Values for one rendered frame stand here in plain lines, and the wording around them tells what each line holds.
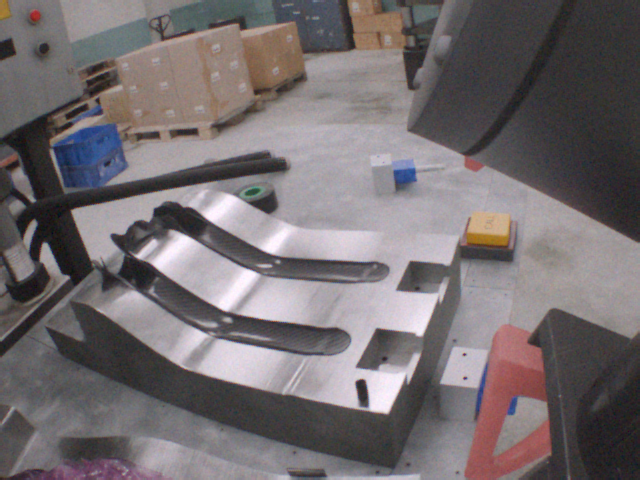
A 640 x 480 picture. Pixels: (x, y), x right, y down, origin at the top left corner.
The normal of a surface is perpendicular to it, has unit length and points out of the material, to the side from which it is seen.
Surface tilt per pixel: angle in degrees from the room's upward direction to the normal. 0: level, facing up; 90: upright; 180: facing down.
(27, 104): 90
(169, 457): 18
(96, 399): 0
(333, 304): 1
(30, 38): 90
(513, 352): 27
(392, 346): 90
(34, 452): 0
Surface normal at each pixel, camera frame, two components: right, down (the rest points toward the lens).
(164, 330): 0.25, -0.72
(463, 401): -0.41, 0.53
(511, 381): -0.21, 0.48
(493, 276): -0.18, -0.84
